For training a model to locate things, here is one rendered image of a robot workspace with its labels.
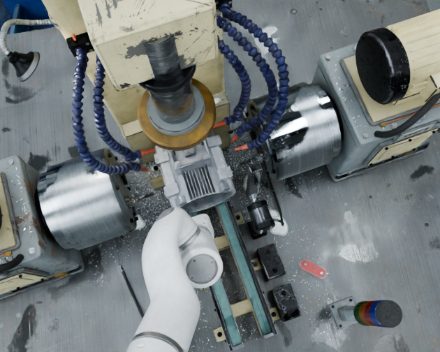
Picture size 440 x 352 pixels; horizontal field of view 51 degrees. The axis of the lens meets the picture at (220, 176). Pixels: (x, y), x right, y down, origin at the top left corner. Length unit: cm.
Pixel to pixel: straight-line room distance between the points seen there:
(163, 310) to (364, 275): 91
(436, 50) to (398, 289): 75
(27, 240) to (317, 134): 80
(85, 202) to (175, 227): 42
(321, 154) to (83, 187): 64
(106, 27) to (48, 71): 113
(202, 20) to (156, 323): 47
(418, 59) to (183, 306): 77
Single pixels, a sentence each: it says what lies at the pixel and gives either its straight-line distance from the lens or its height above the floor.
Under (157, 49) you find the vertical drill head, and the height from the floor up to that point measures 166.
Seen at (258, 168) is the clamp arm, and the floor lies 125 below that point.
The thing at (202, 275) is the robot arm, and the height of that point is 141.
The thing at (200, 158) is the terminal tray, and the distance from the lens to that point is 125.
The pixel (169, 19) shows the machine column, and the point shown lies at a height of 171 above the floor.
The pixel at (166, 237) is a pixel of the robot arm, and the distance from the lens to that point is 84.
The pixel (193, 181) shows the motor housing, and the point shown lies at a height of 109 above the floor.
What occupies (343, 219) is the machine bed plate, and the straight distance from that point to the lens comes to 157.
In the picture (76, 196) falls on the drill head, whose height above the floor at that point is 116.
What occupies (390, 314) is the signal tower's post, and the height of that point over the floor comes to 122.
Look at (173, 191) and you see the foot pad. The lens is 127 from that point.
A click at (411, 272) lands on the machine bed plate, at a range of 160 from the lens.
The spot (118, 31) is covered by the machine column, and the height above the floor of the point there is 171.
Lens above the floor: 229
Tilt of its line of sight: 74 degrees down
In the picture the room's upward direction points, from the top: 5 degrees counter-clockwise
